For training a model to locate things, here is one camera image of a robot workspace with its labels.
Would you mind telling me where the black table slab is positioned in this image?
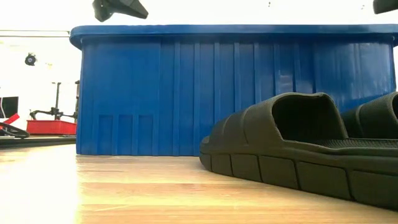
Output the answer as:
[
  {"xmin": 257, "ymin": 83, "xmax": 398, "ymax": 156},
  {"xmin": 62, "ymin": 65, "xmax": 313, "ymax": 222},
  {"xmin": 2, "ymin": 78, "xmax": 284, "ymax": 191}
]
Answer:
[{"xmin": 0, "ymin": 136, "xmax": 77, "ymax": 149}]

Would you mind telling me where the round black wall fixture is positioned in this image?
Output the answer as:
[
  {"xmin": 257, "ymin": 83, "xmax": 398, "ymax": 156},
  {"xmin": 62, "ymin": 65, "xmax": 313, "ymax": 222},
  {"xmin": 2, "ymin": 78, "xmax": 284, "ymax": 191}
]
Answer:
[{"xmin": 24, "ymin": 52, "xmax": 37, "ymax": 67}]

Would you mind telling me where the red plastic bin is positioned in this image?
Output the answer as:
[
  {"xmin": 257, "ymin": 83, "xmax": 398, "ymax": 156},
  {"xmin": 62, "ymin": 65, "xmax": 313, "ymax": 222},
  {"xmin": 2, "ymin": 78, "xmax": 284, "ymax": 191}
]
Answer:
[{"xmin": 26, "ymin": 119, "xmax": 77, "ymax": 136}]

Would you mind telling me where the black computer monitor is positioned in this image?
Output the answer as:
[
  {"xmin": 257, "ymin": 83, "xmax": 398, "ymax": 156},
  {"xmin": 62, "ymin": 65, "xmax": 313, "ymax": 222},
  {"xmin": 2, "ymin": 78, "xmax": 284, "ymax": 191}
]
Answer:
[{"xmin": 0, "ymin": 96, "xmax": 19, "ymax": 119}]

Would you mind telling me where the red bar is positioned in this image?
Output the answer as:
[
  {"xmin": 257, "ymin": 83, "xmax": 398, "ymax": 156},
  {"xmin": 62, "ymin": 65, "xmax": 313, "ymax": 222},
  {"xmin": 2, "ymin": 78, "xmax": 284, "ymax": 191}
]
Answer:
[{"xmin": 2, "ymin": 113, "xmax": 21, "ymax": 125}]

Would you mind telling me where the textured black slide sandal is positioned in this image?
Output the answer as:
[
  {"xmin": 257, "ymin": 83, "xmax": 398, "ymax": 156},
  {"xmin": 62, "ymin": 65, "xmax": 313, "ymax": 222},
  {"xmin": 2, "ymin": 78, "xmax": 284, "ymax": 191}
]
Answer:
[
  {"xmin": 198, "ymin": 91, "xmax": 398, "ymax": 211},
  {"xmin": 340, "ymin": 91, "xmax": 398, "ymax": 139}
]

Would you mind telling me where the large blue plastic bin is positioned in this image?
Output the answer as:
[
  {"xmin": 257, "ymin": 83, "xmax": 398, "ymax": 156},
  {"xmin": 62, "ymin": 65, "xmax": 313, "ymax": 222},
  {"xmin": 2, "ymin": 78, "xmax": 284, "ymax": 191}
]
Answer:
[{"xmin": 70, "ymin": 24, "xmax": 398, "ymax": 157}]

